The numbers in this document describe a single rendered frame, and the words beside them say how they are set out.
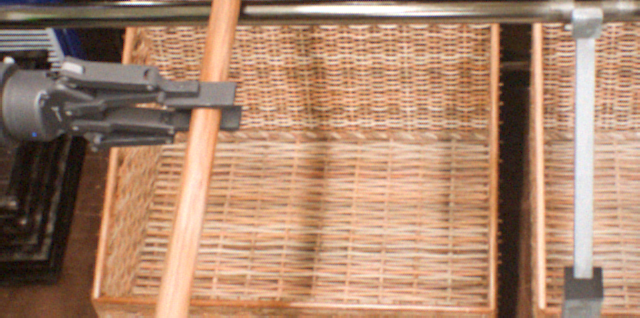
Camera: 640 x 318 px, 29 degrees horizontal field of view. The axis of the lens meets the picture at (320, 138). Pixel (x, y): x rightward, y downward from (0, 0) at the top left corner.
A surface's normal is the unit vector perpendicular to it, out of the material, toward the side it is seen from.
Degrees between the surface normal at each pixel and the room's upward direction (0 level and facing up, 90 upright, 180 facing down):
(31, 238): 0
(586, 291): 0
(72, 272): 0
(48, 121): 90
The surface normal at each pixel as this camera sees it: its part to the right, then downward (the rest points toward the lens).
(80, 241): -0.11, -0.60
